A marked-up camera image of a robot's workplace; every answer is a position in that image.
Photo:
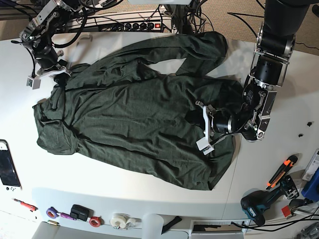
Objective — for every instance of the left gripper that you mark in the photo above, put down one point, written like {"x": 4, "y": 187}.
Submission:
{"x": 215, "y": 123}

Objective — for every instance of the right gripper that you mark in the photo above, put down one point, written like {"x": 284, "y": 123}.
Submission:
{"x": 51, "y": 66}

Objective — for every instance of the dark green t-shirt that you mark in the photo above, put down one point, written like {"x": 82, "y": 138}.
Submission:
{"x": 135, "y": 109}

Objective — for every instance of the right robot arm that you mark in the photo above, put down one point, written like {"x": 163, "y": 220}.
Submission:
{"x": 37, "y": 39}

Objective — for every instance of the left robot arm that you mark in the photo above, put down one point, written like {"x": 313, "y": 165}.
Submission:
{"x": 275, "y": 44}

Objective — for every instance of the orange black utility knife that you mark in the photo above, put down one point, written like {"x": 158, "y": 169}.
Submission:
{"x": 282, "y": 171}

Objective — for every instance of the teal black power drill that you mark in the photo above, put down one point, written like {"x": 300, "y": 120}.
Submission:
{"x": 257, "y": 202}

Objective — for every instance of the black power strip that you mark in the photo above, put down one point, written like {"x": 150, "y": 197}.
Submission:
{"x": 134, "y": 27}

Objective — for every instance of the blue box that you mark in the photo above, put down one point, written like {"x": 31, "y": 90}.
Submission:
{"x": 311, "y": 189}

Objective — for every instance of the white paper roll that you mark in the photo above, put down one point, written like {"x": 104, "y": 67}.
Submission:
{"x": 152, "y": 225}

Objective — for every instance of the white handheld game console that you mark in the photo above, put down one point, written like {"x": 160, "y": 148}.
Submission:
{"x": 8, "y": 174}

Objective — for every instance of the clear tape dispenser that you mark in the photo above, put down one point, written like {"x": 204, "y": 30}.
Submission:
{"x": 123, "y": 221}

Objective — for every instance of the red screwdriver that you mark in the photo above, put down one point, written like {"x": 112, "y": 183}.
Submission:
{"x": 32, "y": 208}

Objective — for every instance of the purple tape roll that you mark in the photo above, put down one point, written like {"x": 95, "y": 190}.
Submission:
{"x": 52, "y": 213}

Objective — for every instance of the red tape roll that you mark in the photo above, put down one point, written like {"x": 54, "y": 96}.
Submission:
{"x": 95, "y": 221}

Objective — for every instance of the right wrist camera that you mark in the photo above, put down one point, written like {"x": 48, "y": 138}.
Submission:
{"x": 33, "y": 82}

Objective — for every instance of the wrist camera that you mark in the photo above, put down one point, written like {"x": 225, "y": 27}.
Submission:
{"x": 33, "y": 82}
{"x": 204, "y": 146}

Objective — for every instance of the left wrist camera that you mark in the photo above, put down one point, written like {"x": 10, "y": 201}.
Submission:
{"x": 204, "y": 146}

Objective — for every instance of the black action camera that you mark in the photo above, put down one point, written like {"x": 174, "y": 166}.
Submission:
{"x": 79, "y": 212}

